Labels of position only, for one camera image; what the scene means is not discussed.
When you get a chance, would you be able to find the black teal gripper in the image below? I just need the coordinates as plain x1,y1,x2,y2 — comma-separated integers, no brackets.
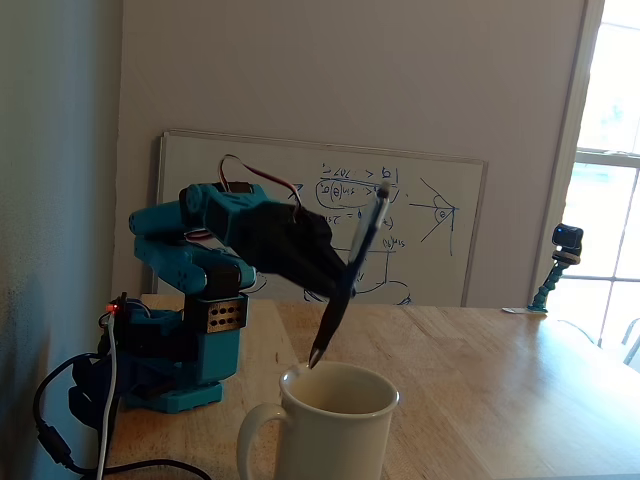
233,201,359,304

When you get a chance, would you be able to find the dark blue pen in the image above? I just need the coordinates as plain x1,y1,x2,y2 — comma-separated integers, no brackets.
307,180,393,371

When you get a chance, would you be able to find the teal perforated robot base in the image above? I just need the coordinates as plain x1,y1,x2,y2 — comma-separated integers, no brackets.
107,294,224,414

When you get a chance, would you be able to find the cream ceramic mug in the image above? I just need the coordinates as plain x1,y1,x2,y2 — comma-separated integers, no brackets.
235,360,401,480

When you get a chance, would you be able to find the whiteboard with blue writing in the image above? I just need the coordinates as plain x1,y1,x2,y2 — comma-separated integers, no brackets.
154,129,490,309

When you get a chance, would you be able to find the dark blue table clamp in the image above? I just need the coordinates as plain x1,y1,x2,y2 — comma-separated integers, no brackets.
67,352,176,431

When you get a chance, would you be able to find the red white servo wire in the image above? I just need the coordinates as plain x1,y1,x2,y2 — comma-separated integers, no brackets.
218,153,304,222

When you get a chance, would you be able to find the teal flexible camera mount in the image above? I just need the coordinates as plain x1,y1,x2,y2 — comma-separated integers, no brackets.
528,249,581,315

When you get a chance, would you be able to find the white usb cable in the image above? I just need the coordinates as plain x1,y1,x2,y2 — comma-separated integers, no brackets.
94,312,121,480

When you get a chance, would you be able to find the small black camera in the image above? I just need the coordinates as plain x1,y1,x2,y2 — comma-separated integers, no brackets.
552,223,585,252

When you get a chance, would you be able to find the white window frame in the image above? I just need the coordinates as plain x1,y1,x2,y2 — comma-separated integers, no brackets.
564,0,640,374

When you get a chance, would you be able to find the black power cable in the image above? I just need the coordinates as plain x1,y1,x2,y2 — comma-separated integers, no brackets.
32,352,211,480

